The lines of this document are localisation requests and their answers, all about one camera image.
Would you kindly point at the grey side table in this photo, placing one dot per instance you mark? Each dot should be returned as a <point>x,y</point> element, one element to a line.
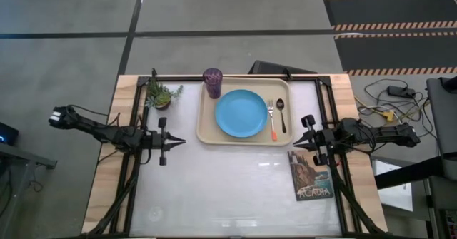
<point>18,153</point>

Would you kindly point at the grey desk with black beam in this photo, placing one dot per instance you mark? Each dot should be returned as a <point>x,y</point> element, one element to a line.
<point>444,117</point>

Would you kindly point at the Acadia picture book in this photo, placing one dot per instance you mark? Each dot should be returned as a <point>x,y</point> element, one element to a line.
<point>310,178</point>

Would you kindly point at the black mat with hazard stripes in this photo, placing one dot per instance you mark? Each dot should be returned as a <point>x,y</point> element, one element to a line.
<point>396,51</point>
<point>392,9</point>

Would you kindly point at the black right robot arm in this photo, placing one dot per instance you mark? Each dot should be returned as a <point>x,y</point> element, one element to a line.
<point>385,133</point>

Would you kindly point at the dark metal spoon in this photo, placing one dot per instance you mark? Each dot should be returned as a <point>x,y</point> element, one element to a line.
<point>280,104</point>

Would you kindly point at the succulent plant in black pot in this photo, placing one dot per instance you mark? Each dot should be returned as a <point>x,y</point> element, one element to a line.
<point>162,98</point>

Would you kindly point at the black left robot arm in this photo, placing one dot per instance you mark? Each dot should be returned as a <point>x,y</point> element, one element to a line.
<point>107,133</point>

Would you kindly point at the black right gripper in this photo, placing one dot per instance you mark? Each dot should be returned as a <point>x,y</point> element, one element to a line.
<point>323,137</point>

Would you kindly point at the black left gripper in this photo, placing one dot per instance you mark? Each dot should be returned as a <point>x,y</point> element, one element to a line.
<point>157,140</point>

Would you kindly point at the black power adapter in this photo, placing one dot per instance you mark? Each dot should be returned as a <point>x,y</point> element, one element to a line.
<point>401,91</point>

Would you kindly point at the black aluminium table frame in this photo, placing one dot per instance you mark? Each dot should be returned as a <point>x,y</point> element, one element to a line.
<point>143,80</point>

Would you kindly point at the purple plastic cup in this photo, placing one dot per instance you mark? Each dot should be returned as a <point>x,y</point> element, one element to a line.
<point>213,85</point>

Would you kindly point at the blue round plate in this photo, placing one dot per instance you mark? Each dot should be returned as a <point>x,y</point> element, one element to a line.
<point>241,113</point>

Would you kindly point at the black device with blue light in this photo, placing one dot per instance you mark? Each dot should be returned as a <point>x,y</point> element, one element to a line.
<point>8,133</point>

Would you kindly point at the white paper sheet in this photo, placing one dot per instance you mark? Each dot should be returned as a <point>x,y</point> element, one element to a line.
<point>396,196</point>

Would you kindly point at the black frame clamp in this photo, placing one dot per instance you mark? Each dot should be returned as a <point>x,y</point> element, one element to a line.
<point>288,74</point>
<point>154,73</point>

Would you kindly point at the beige plastic tray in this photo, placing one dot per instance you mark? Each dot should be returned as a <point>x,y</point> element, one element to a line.
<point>214,132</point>

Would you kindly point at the black equipment case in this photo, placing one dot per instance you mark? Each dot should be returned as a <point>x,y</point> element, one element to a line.
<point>275,68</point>

